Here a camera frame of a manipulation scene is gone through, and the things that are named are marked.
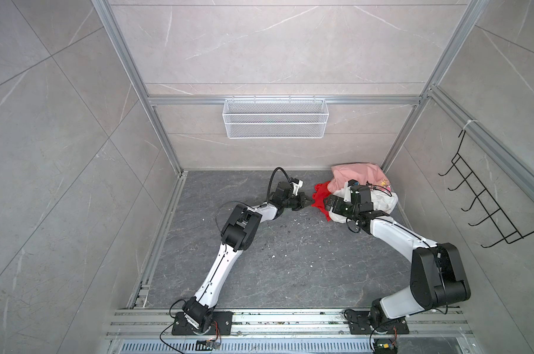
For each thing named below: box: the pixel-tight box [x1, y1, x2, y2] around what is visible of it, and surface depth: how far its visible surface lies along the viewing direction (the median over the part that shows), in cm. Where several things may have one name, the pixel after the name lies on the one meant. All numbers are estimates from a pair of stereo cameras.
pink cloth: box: [328, 162, 392, 194], surface depth 108 cm
